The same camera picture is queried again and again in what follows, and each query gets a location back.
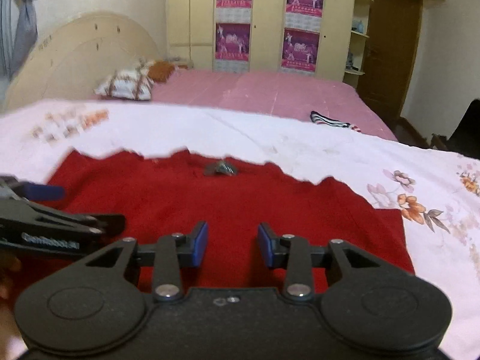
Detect red knit sweater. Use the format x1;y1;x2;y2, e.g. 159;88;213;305
0;148;416;301

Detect cream bed headboard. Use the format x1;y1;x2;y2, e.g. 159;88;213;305
4;11;160;111

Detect striped small garment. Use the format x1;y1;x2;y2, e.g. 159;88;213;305
310;111;361;133

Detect floral white pillow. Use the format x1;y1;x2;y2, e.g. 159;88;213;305
94;67;154;102

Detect white floral bed sheet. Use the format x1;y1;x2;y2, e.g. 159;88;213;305
1;100;479;359

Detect pink mattress cover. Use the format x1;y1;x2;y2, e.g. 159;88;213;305
141;69;396;141

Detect grey tied curtain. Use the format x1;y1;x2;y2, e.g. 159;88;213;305
1;0;38;80

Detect orange checked pillow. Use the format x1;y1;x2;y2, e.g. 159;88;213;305
140;60;189;84

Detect lower right purple poster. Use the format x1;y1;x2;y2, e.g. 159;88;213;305
281;28;320;75

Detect black chair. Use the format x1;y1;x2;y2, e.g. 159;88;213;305
430;98;480;159

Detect lower left purple poster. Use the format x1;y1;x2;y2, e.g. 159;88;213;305
215;23;251;62

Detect cream wardrobe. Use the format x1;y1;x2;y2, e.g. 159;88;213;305
166;0;355;81

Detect cream corner shelf unit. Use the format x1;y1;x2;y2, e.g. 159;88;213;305
343;0;374;88

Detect dark wooden door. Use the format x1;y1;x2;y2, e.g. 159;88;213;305
356;0;422;127

